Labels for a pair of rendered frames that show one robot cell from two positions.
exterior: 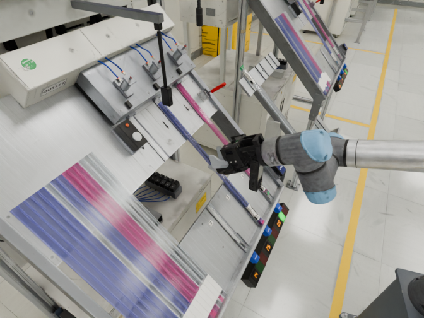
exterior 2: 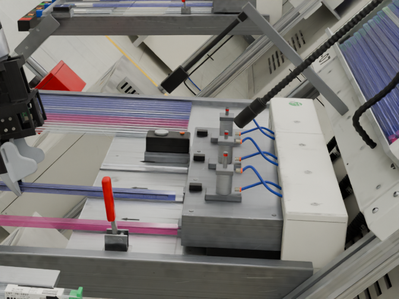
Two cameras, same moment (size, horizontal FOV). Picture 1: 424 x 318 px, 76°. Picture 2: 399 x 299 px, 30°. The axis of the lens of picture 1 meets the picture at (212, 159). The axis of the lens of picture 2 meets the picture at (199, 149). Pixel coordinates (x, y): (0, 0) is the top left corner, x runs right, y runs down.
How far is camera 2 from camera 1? 1.60 m
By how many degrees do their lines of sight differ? 109
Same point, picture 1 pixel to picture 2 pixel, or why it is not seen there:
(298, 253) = not seen: outside the picture
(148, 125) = (160, 177)
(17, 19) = (334, 88)
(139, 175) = (120, 147)
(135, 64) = (247, 161)
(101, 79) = (250, 134)
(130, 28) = (305, 164)
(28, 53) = (307, 107)
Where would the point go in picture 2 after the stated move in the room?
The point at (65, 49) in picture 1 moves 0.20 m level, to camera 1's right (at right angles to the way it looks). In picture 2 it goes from (300, 120) to (230, 63)
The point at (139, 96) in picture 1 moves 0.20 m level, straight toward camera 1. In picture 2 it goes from (202, 143) to (149, 60)
